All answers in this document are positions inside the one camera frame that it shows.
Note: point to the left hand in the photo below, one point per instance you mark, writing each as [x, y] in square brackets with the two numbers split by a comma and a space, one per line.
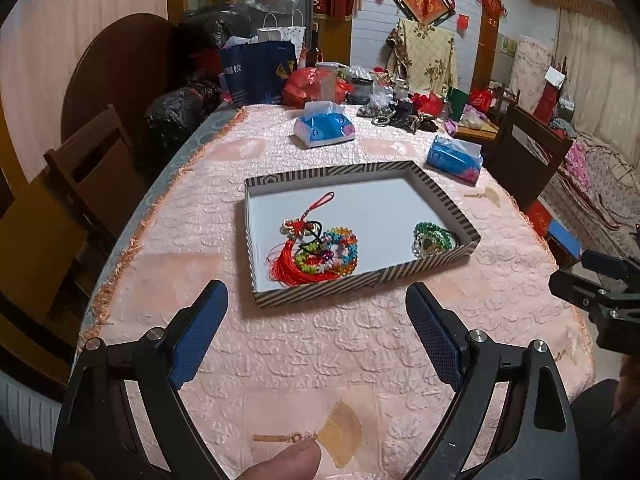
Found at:
[300, 461]

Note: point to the dark wooden chair left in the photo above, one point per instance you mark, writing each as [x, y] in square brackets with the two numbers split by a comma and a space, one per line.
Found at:
[55, 239]

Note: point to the round wooden tabletop leaning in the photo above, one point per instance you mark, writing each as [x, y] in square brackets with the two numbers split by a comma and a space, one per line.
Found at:
[124, 66]

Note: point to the blue tissue pack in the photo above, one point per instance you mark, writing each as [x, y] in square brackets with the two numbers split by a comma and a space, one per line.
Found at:
[460, 159]

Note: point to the dark wooden chair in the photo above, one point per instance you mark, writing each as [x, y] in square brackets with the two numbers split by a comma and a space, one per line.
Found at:
[525, 155]
[55, 239]

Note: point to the small fan pendant far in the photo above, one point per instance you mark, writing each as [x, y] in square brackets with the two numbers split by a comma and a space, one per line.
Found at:
[487, 194]

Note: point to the red plastic bag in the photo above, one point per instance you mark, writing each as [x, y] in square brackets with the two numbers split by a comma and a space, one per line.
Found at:
[312, 84]

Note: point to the black plastic bag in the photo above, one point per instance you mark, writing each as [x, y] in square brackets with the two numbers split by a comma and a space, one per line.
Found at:
[173, 117]

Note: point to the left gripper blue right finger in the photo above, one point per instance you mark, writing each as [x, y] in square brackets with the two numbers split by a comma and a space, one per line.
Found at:
[442, 335]

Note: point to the striped shallow box tray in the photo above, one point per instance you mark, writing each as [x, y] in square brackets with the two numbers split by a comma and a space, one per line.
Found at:
[381, 202]

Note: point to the red diamond fu decoration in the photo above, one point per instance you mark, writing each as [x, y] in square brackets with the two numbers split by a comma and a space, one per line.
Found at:
[426, 12]

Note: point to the small fan pendant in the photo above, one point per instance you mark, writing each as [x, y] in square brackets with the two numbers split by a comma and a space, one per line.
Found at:
[340, 435]
[487, 194]

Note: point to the small fan pendant near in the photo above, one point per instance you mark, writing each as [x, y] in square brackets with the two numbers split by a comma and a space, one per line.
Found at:
[340, 435]

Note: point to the dark wooden chair right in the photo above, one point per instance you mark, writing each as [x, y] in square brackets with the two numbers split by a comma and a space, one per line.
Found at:
[525, 155]

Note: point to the white paper bag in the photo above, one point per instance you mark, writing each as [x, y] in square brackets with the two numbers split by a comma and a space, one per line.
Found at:
[294, 33]

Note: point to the blue paper bag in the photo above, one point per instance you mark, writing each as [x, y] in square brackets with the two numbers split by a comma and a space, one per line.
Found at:
[257, 73]

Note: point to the blue car tissue box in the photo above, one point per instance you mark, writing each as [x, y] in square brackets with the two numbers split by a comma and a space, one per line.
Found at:
[323, 123]

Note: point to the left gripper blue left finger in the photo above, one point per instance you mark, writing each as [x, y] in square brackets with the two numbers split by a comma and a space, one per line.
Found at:
[192, 330]

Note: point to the floral garment hanging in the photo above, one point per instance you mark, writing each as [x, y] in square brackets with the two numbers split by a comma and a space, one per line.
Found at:
[423, 56]

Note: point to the red chinese knot tassel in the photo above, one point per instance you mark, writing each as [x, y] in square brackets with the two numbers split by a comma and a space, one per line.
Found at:
[298, 232]

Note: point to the pink quilted tablecloth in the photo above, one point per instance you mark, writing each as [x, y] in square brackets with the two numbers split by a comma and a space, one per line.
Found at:
[282, 370]

